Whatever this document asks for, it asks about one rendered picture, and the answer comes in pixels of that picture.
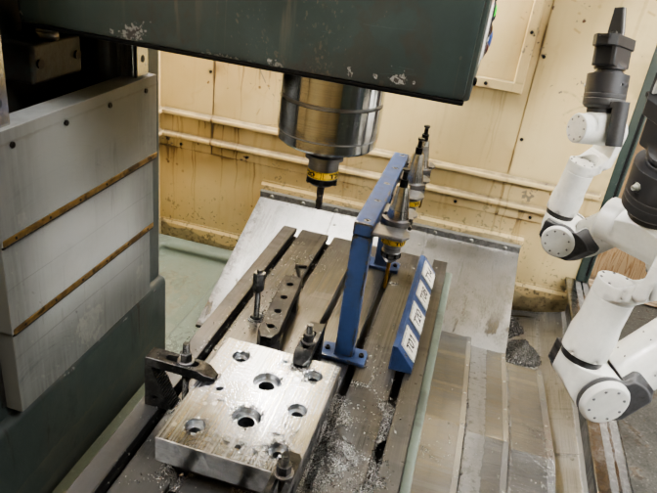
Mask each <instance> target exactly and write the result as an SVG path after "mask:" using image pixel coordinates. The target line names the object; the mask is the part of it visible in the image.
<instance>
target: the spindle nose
mask: <svg viewBox="0 0 657 493"><path fill-rule="evenodd" d="M280 89H281V91H280V99H279V111H278V122H277V124H278V136H279V138H280V139H281V140H282V141H283V142H284V143H285V144H286V145H288V146H290V147H291V148H294V149H296V150H298V151H301V152H304V153H307V154H312V155H317V156H323V157H359V156H363V155H365V154H368V153H369V152H371V151H372V150H373V149H374V148H375V145H376V140H377V138H378V135H379V129H380V123H381V117H382V111H383V103H384V99H385V93H386V92H381V91H376V90H371V89H366V88H360V87H355V86H349V85H344V84H338V83H333V82H328V81H323V80H318V79H312V78H307V77H301V76H296V75H290V74H285V73H282V77H281V88H280Z"/></svg>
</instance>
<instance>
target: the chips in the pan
mask: <svg viewBox="0 0 657 493"><path fill-rule="evenodd" d="M519 319H522V318H518V317H516V318H515V317H514V318H511V317H510V321H509V328H508V336H507V337H508V338H512V337H514V336H520V335H524V331H523V326H522V327H521V326H520V322H519V323H518V321H517V320H519ZM528 342H529V341H528V340H526V339H523V338H522V339H513V340H512V341H510V342H508V343H507V346H506V348H507V350H506V351H505V361H506V363H510V364H514V365H518V366H522V367H526V368H530V369H534V368H536V367H538V369H539V366H541V365H542V364H541V363H542V361H540V359H541V358H540V357H541V355H539V354H538V353H537V352H536V351H537V350H535V349H534V347H533V346H531V345H530V343H528ZM536 369H537V368H536Z"/></svg>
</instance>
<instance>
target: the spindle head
mask: <svg viewBox="0 0 657 493"><path fill-rule="evenodd" d="M492 2H493V0H18V3H19V13H20V16H21V19H22V20H23V22H21V24H22V25H24V26H30V27H35V28H40V29H46V30H51V31H56V32H61V33H67V34H72V35H78V36H83V37H89V38H94V39H99V40H105V41H109V42H115V43H120V44H126V45H131V46H137V47H142V48H147V49H153V50H157V51H163V52H168V53H174V54H179V55H185V56H190V57H195V58H201V59H206V60H211V61H216V62H222V63H227V64H233V65H238V66H243V67H253V68H259V69H264V70H269V71H274V72H280V73H285V74H290V75H296V76H301V77H307V78H312V79H318V80H323V81H328V82H333V83H338V84H344V85H349V86H355V87H360V88H366V89H371V90H376V91H381V92H386V93H392V94H397V95H403V96H408V97H414V98H419V99H424V100H429V101H435V102H440V103H445V104H451V105H456V106H463V103H464V102H466V101H468V100H469V98H470V94H471V91H472V88H473V86H476V83H477V77H476V74H477V71H478V69H479V66H478V63H479V59H480V54H481V50H482V45H483V41H484V37H485V32H486V28H487V23H488V19H489V15H490V11H491V6H492ZM479 65H480V63H479Z"/></svg>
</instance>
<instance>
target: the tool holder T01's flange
mask: <svg viewBox="0 0 657 493"><path fill-rule="evenodd" d="M387 211H388V210H386V211H385V214H382V216H381V221H382V222H380V224H382V225H387V226H391V227H396V228H400V229H405V230H407V232H408V233H409V231H408V230H410V231H411V230H412V226H411V224H413V220H414V219H413V217H412V216H411V215H410V214H409V220H407V221H395V220H392V219H390V218H388V217H387Z"/></svg>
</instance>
